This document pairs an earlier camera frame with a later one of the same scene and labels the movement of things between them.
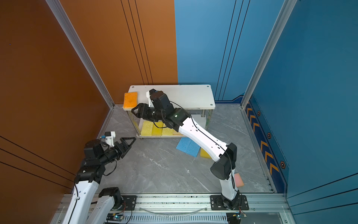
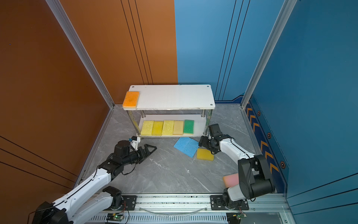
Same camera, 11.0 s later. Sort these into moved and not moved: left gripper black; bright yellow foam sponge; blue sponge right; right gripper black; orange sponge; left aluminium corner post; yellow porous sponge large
Moved: right gripper black; left gripper black
Not moved: blue sponge right; orange sponge; yellow porous sponge large; left aluminium corner post; bright yellow foam sponge
